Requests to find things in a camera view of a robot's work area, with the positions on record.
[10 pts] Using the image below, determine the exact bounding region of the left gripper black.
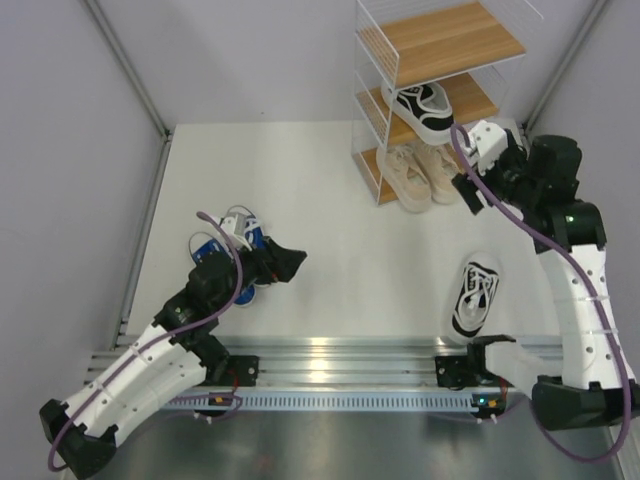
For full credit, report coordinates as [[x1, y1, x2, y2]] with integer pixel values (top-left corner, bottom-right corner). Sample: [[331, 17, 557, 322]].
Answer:
[[212, 236, 305, 314]]

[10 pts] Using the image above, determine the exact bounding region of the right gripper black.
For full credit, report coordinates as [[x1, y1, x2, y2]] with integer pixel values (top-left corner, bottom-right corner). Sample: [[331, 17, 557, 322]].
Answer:
[[452, 141, 540, 215]]

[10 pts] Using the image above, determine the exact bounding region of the beige lace sneaker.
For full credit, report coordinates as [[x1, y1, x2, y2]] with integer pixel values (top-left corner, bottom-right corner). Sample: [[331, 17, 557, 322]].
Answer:
[[413, 142, 460, 205], [376, 145, 432, 213]]

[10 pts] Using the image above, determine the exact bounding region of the black white sneaker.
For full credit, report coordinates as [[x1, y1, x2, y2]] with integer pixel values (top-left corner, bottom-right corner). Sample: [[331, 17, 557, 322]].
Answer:
[[448, 251, 501, 345], [381, 82, 454, 146]]

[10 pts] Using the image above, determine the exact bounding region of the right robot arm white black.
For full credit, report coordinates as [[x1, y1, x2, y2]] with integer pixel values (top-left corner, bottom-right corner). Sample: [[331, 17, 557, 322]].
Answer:
[[450, 121, 639, 432]]

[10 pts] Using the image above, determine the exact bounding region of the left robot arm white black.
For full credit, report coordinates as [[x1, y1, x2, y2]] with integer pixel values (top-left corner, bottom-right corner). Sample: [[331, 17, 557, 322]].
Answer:
[[39, 238, 307, 479]]

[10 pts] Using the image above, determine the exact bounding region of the blue canvas sneaker inner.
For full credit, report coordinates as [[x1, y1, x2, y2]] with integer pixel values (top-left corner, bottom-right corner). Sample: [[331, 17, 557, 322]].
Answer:
[[224, 205, 269, 292]]

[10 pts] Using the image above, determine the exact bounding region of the blue canvas sneaker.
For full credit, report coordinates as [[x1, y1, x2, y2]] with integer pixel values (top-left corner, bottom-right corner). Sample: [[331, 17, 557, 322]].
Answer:
[[224, 205, 269, 292], [187, 231, 256, 307]]

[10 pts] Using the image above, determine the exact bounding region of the blue canvas sneaker outer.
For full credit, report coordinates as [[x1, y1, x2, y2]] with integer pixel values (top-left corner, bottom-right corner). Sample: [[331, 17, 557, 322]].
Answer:
[[187, 231, 256, 307]]

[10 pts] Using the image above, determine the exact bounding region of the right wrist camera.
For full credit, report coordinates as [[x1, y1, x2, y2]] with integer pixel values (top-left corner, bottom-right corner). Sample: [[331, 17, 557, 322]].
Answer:
[[467, 120, 508, 175]]

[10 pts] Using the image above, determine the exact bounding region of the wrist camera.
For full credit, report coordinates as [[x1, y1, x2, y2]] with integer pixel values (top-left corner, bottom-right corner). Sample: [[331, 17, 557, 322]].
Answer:
[[220, 213, 257, 238], [467, 120, 508, 175]]

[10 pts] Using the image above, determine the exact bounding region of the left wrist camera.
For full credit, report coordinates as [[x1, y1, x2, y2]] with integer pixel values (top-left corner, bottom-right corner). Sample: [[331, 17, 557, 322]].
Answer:
[[220, 213, 257, 238]]

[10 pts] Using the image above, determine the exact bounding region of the aluminium mounting rail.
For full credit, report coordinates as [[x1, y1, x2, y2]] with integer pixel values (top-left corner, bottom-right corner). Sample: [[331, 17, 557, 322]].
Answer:
[[84, 334, 624, 389]]

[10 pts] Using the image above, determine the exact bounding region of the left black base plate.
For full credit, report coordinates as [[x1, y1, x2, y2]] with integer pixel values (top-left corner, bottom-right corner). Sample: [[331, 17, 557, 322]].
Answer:
[[201, 355, 260, 387]]

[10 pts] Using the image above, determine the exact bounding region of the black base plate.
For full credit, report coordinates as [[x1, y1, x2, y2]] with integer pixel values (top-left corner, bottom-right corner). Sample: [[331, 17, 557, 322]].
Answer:
[[435, 355, 500, 390], [201, 355, 260, 387]]

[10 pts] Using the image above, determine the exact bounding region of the white wire wooden shoe shelf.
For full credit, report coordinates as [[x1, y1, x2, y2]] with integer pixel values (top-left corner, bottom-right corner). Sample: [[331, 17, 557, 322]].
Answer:
[[351, 1, 544, 205]]

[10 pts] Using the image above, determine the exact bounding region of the perforated cable duct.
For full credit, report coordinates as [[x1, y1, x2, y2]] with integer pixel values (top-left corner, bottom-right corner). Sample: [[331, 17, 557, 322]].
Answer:
[[163, 389, 504, 413]]

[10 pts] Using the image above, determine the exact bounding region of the right aluminium frame post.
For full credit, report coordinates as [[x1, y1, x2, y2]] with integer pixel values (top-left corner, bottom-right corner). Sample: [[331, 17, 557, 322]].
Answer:
[[522, 0, 611, 136]]

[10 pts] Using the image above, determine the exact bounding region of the aluminium frame post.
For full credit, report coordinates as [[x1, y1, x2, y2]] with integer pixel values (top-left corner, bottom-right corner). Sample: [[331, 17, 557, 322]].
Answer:
[[522, 0, 611, 136], [82, 0, 174, 141]]

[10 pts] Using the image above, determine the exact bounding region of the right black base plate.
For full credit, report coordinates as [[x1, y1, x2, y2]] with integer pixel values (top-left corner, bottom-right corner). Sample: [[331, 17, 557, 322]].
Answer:
[[435, 355, 500, 390]]

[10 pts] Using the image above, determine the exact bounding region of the left aluminium frame post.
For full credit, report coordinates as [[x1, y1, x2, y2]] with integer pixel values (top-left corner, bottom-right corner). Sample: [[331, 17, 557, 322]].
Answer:
[[82, 0, 174, 141]]

